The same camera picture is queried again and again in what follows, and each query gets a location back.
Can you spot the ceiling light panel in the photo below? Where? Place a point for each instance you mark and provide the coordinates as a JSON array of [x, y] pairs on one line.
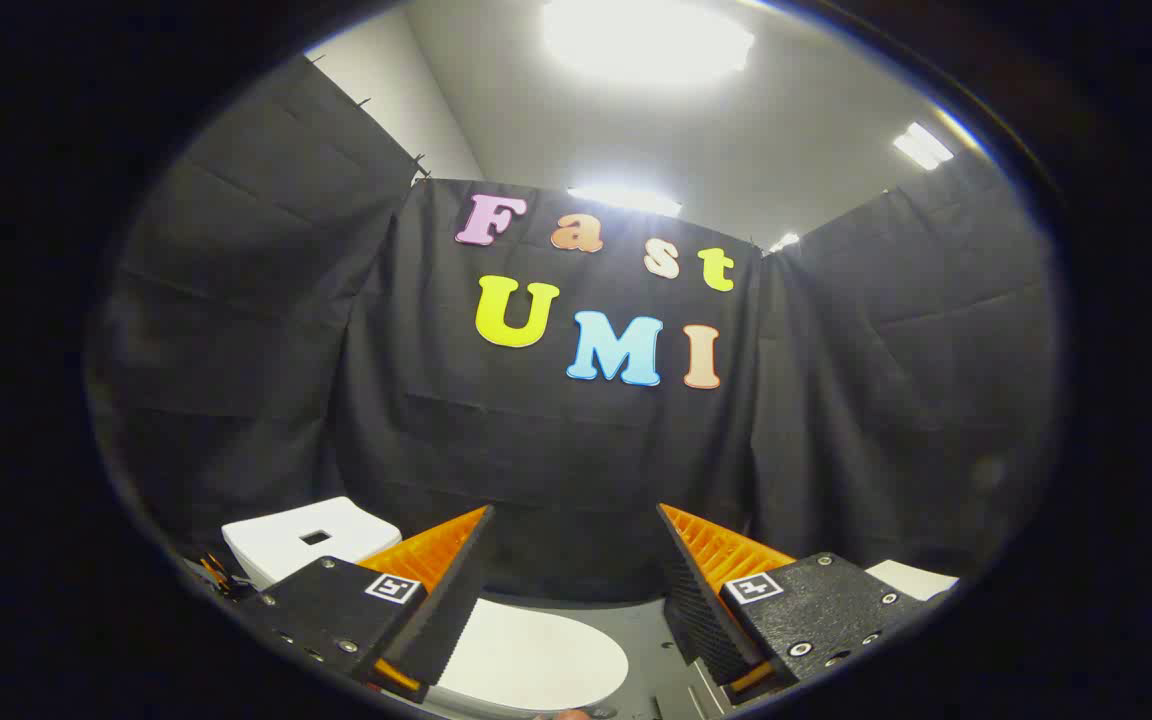
[[923, 146], [784, 242], [626, 200]]

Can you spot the white toilet tank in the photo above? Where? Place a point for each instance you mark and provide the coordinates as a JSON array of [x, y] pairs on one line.
[[276, 545]]

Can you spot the black backdrop cloth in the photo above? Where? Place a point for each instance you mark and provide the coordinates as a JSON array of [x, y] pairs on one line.
[[556, 450]]

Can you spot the grey drawer cabinet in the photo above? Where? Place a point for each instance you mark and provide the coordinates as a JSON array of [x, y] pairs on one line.
[[911, 578]]

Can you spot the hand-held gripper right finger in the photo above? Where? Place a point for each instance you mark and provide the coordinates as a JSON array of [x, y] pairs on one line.
[[696, 600]]

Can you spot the white toilet lid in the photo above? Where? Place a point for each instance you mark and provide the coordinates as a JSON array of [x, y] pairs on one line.
[[536, 655]]

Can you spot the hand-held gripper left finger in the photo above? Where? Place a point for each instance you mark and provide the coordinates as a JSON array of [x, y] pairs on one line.
[[456, 590]]

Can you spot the large ceiling light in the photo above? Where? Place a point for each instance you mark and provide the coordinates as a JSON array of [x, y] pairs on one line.
[[646, 40]]

